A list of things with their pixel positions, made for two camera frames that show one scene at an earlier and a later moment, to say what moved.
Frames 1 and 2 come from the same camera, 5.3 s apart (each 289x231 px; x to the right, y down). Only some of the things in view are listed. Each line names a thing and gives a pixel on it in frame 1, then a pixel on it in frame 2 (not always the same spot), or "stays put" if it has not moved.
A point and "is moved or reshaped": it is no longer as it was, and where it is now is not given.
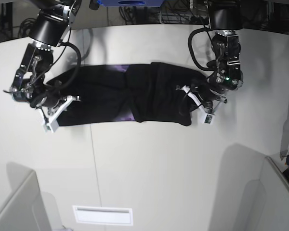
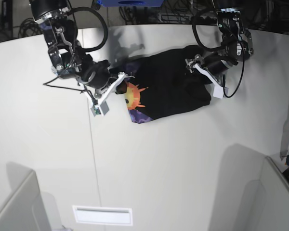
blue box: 130,3 stays put
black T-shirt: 147,92 is moved or reshaped
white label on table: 121,216 stays put
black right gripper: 207,95 → 216,64
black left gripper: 51,99 → 96,74
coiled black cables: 27,27 stays put
